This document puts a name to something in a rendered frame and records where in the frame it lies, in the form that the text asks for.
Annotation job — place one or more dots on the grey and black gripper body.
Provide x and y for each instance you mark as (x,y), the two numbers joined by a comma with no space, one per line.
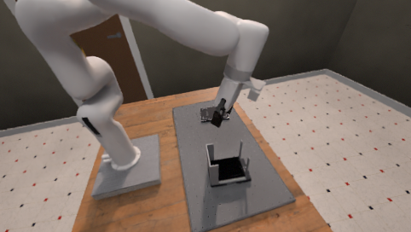
(228,90)

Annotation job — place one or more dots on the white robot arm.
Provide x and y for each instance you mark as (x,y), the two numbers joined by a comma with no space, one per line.
(48,24)

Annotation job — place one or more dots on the black well plate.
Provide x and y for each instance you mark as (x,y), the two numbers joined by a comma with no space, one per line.
(228,168)

